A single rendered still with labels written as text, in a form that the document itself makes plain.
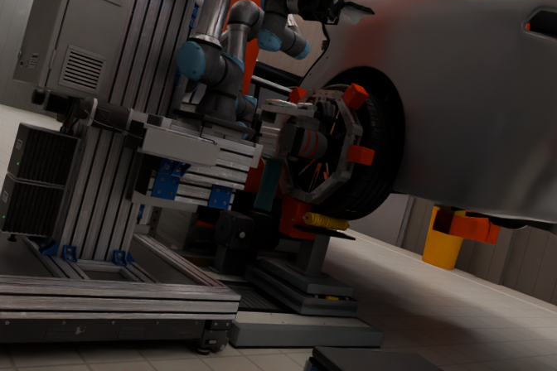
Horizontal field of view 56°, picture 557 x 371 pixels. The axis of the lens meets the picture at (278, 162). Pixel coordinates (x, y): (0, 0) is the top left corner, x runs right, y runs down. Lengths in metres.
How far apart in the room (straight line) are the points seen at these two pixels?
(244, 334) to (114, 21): 1.23
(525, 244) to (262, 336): 4.88
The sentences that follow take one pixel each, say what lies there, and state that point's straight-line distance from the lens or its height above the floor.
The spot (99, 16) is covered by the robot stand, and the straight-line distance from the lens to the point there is 1.81.
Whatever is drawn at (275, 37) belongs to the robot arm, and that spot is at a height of 1.09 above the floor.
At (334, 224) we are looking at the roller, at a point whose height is 0.51.
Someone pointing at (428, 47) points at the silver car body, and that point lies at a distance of 2.50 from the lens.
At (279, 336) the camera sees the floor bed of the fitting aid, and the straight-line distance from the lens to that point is 2.21.
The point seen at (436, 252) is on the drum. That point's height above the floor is 0.16.
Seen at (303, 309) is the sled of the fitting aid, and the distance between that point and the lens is 2.45.
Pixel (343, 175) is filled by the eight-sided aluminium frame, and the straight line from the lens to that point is 2.32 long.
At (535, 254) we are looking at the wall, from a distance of 6.62.
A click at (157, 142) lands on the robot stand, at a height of 0.69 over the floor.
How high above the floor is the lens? 0.74
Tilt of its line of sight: level
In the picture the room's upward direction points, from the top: 15 degrees clockwise
